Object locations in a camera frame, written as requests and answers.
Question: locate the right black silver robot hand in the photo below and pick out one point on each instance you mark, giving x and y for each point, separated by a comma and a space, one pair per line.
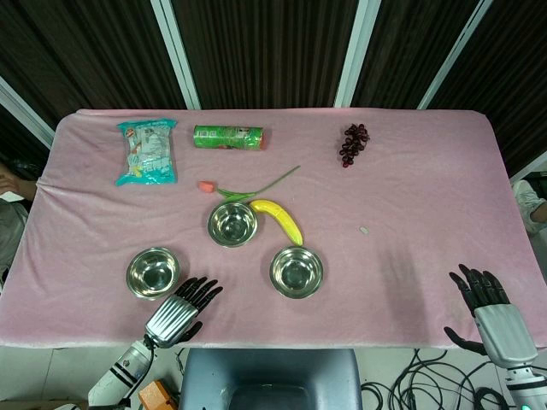
504, 333

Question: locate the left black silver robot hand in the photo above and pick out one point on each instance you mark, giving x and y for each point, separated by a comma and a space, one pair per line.
173, 318

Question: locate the small metal bowl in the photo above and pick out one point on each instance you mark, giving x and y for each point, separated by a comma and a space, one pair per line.
233, 224
297, 273
153, 274

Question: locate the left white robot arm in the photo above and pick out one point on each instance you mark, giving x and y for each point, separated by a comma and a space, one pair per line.
124, 371

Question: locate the orange device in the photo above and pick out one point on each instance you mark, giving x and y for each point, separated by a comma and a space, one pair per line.
156, 395

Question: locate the person in white clothing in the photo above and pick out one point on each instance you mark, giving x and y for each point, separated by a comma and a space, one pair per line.
530, 205

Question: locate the pink tablecloth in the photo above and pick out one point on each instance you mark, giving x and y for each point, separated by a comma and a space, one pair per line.
384, 277

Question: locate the pink tulip with green stem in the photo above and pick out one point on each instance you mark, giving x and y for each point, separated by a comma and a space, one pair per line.
207, 187

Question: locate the yellow banana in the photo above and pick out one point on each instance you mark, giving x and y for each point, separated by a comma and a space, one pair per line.
286, 220

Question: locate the teal snack bag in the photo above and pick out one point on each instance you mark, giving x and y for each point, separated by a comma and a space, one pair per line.
147, 156

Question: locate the small white scrap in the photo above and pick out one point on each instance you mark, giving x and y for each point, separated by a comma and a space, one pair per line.
363, 230

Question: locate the person in grey clothing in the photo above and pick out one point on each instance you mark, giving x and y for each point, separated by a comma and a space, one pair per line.
10, 230

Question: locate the green chips can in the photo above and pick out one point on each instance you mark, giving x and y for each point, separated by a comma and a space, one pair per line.
228, 137

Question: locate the dark red grape bunch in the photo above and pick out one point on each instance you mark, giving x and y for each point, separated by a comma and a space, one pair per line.
354, 143

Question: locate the white partition frame post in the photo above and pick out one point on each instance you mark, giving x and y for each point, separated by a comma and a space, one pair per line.
455, 55
21, 109
357, 51
177, 55
532, 166

